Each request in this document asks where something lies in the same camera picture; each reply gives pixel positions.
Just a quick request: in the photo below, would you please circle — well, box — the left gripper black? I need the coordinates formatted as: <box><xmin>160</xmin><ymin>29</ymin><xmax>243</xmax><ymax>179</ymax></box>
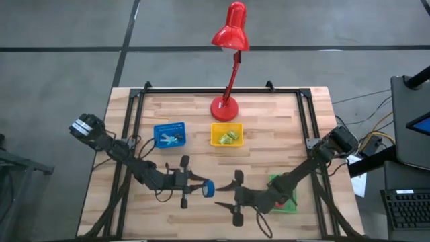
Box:
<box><xmin>167</xmin><ymin>155</ymin><xmax>210</xmax><ymax>209</ymax></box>

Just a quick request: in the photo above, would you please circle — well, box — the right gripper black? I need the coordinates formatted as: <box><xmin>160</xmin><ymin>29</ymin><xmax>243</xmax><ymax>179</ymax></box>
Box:
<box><xmin>214</xmin><ymin>169</ymin><xmax>266</xmax><ymax>227</ymax></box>

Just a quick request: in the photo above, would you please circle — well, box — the blue tape roll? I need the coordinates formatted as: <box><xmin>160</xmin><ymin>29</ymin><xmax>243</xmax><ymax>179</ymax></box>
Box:
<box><xmin>202</xmin><ymin>179</ymin><xmax>216</xmax><ymax>198</ymax></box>

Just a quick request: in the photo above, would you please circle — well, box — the blue plastic basket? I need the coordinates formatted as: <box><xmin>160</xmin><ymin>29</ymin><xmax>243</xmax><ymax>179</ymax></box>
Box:
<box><xmin>153</xmin><ymin>121</ymin><xmax>187</xmax><ymax>149</ymax></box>

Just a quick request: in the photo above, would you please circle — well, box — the yellow plastic basket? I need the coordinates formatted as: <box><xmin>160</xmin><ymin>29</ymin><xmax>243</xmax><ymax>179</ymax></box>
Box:
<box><xmin>210</xmin><ymin>122</ymin><xmax>245</xmax><ymax>147</ymax></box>

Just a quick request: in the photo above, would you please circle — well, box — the green plastic basket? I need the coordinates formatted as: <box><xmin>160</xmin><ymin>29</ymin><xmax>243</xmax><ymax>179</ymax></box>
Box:
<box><xmin>267</xmin><ymin>173</ymin><xmax>298</xmax><ymax>214</ymax></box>

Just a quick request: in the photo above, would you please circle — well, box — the white paper sheet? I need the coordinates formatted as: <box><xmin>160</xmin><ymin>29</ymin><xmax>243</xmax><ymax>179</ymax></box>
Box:
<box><xmin>345</xmin><ymin>154</ymin><xmax>368</xmax><ymax>198</ymax></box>

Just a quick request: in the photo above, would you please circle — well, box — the red desk lamp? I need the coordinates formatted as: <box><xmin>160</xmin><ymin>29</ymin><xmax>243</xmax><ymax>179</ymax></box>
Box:
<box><xmin>210</xmin><ymin>1</ymin><xmax>251</xmax><ymax>122</ymax></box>

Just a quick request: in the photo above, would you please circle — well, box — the black metal stand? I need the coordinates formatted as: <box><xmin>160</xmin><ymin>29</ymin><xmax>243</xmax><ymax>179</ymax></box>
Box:
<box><xmin>0</xmin><ymin>134</ymin><xmax>55</xmax><ymax>242</ymax></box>

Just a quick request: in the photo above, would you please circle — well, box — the black keyboard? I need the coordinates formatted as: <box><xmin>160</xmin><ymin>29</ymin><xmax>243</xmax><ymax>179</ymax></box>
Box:
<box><xmin>380</xmin><ymin>188</ymin><xmax>430</xmax><ymax>232</ymax></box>

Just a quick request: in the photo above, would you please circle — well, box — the black looped gripper cable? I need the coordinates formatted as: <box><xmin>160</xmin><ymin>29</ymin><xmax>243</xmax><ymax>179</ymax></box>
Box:
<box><xmin>153</xmin><ymin>189</ymin><xmax>174</xmax><ymax>204</ymax></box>

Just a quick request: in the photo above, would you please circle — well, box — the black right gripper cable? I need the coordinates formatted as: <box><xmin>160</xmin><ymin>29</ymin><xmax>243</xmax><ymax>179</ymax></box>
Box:
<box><xmin>255</xmin><ymin>206</ymin><xmax>274</xmax><ymax>239</ymax></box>

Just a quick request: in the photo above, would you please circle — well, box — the black aluminium table frame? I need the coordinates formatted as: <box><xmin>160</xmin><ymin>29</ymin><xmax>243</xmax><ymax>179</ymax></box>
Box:
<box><xmin>77</xmin><ymin>80</ymin><xmax>366</xmax><ymax>241</ymax></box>

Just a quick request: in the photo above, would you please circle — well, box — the yellow cable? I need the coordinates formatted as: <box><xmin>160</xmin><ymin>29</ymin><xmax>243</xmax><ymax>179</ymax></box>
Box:
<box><xmin>357</xmin><ymin>110</ymin><xmax>396</xmax><ymax>149</ymax></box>

